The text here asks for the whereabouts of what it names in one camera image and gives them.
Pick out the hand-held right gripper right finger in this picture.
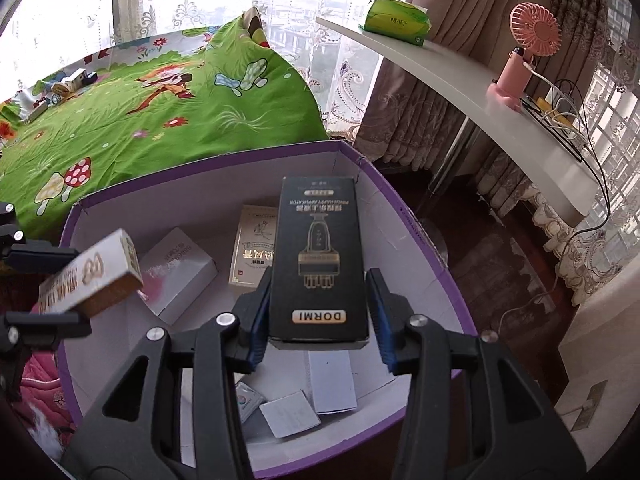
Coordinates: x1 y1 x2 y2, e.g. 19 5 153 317
365 267 587 480

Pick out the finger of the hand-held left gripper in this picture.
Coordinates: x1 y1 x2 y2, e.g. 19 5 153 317
0 310 94 402
0 202 77 276

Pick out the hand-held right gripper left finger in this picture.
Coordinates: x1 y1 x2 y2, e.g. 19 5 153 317
62 272 274 480

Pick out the narrow white and gold box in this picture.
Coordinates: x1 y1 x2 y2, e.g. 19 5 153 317
38 228 145 319

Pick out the purple cardboard box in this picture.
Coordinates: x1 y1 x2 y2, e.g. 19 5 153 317
55 140 479 480

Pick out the tall black box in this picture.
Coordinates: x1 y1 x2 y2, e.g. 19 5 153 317
268 175 371 351

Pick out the white box with pink print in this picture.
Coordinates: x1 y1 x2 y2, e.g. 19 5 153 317
137 226 220 326

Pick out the pink quilted cloth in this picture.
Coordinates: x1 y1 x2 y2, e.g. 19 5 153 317
9 297 77 443

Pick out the white box with red label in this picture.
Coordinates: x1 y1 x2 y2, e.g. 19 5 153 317
228 203 280 289

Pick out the plain white box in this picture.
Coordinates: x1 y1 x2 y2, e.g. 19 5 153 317
307 349 359 415

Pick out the small white packet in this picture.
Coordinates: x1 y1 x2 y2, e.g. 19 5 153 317
234 381 265 424

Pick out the white square card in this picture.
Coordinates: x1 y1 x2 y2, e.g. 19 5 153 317
258 390 322 440

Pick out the white fluffy yarn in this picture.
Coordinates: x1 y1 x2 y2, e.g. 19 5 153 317
26 402 67 448

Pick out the white box with pink label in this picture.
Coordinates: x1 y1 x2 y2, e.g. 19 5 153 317
25 98 51 122

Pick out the cartoon printed green sheet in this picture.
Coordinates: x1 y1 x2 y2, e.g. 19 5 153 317
0 9 331 242

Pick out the metal support pole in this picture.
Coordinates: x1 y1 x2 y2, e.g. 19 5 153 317
424 112 477 197

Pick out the metal socket plate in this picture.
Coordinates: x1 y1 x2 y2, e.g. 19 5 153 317
569 379 609 431

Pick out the brown curtain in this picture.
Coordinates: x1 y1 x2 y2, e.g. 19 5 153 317
352 0 640 173

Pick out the white curved shelf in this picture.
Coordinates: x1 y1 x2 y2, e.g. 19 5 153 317
315 15 602 229

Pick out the white charger plug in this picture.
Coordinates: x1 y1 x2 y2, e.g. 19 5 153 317
546 86 582 131

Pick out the pink desk fan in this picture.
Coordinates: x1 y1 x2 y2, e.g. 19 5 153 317
487 2 561 111

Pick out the green tissue pack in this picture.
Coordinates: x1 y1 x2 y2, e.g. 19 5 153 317
360 0 431 47

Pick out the thin white cable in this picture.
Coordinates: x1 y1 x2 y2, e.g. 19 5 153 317
529 69 587 140
499 252 568 335

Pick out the black cable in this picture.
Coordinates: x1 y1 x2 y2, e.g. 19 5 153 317
519 79 614 242

